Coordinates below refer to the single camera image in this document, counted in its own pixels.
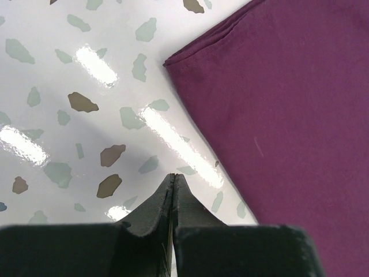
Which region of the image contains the purple surgical cloth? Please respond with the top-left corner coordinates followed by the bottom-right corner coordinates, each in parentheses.
top-left (164, 1), bottom-right (368, 276)

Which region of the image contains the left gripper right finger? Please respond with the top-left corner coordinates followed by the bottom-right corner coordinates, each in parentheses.
top-left (172, 174), bottom-right (325, 276)

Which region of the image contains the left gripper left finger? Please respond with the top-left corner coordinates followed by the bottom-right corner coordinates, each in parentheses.
top-left (1, 174), bottom-right (175, 276)

